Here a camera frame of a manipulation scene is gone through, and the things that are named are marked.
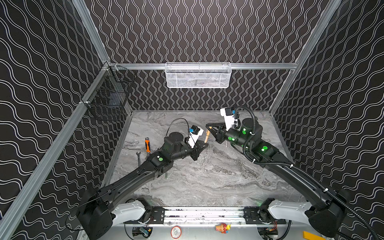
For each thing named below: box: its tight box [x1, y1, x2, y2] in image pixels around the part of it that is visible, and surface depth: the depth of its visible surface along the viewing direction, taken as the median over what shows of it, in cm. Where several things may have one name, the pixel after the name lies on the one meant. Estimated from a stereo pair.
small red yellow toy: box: [215, 222, 232, 234], surface depth 70 cm
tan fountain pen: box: [204, 129, 210, 143], surface depth 69 cm
